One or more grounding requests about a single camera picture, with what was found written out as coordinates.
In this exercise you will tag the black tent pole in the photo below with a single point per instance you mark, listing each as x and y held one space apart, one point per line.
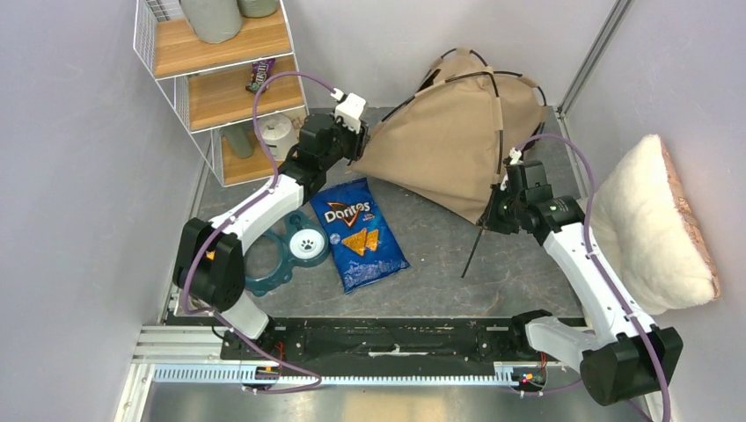
406 128
470 135

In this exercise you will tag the blue Doritos chip bag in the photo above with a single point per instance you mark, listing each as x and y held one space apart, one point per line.
363 246

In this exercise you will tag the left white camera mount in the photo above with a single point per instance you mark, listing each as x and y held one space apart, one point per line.
349 109

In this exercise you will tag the black mounting base plate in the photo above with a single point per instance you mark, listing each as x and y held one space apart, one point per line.
385 346

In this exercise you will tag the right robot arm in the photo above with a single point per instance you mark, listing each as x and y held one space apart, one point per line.
626 354

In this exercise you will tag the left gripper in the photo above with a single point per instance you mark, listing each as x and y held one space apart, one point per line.
359 141

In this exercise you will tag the grey felt basket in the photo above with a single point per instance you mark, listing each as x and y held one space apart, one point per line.
257 8
213 21

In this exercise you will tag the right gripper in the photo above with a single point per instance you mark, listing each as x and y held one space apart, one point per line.
489 219

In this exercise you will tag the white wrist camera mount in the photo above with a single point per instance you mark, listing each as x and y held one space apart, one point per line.
514 157

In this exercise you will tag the aluminium corner rail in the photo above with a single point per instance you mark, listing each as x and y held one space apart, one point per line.
601 42

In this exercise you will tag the white wire wooden shelf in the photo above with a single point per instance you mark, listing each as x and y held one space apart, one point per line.
204 84

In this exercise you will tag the white ceramic mug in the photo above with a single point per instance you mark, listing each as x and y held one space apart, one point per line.
298 115

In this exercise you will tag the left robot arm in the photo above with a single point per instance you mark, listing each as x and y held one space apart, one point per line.
210 265

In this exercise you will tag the tan pet tent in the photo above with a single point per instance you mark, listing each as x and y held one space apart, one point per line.
409 171

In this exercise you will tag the white fluffy pet cushion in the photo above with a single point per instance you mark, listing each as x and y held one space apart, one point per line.
648 232

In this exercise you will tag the brown candy bag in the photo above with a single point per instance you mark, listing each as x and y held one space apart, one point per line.
260 72

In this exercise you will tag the green can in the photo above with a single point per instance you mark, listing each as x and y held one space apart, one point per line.
237 137

